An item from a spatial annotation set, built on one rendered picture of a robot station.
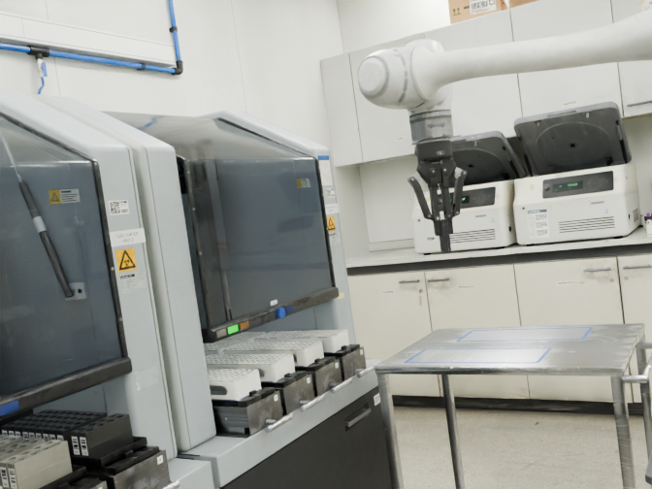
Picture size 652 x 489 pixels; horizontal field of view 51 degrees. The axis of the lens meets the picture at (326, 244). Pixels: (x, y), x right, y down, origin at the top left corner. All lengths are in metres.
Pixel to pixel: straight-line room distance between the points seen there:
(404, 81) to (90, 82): 1.94
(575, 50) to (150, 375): 1.07
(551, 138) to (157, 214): 2.78
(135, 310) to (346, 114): 3.10
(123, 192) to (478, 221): 2.57
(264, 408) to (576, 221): 2.33
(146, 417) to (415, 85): 0.88
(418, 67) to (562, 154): 2.84
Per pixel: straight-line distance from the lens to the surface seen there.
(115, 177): 1.52
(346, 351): 2.06
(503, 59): 1.31
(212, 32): 3.72
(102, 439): 1.46
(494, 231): 3.77
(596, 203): 3.65
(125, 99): 3.15
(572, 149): 4.06
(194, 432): 1.66
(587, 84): 3.95
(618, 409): 1.65
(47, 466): 1.39
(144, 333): 1.54
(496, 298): 3.82
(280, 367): 1.82
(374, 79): 1.29
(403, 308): 4.03
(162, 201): 1.60
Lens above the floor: 1.24
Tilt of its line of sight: 3 degrees down
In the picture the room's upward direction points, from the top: 8 degrees counter-clockwise
